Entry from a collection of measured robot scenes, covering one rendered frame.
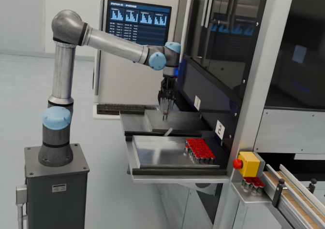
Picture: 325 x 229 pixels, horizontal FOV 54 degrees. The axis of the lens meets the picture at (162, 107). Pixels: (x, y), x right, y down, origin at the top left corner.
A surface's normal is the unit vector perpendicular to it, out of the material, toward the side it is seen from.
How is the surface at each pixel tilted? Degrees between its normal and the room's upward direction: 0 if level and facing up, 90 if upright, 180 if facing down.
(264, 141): 90
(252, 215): 90
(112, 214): 0
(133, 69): 90
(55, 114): 7
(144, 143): 0
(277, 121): 90
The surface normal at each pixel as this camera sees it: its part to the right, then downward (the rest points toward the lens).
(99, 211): 0.14, -0.93
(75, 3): 0.20, 0.37
